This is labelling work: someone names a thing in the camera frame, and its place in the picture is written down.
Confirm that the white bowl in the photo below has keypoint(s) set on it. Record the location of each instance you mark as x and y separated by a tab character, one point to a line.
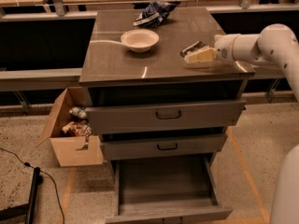
139	40

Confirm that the grey drawer cabinet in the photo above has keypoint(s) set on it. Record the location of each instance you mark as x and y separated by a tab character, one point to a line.
113	75

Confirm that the black stand base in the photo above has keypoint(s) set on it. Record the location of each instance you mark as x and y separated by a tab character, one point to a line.
26	209

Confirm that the grey top drawer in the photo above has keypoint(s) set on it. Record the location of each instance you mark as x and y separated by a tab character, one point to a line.
155	118

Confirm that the cardboard box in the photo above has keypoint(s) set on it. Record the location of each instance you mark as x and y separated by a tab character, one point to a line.
70	147

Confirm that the grey metal railing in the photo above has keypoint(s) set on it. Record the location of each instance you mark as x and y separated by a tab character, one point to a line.
43	51

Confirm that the grey bottom drawer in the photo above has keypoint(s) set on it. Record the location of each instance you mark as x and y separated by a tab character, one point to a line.
166	190

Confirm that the small silver snack packet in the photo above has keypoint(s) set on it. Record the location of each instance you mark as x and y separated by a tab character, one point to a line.
78	112

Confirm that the grey drawer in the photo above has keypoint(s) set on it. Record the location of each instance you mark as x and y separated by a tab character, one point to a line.
155	118
166	190
163	147

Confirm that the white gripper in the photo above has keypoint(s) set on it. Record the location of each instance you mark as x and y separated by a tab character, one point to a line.
223	49

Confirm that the blue crumpled chip bag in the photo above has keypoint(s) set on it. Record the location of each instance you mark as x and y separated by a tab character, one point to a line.
155	14

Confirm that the grey middle drawer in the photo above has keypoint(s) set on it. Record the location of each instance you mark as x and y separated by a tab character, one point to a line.
163	147

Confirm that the crumpled snack wrapper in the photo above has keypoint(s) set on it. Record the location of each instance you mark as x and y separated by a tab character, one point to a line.
80	128

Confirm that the black rxbar chocolate bar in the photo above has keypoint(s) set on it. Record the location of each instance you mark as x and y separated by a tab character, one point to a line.
192	48

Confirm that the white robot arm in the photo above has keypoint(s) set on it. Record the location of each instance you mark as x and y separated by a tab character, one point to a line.
276	44

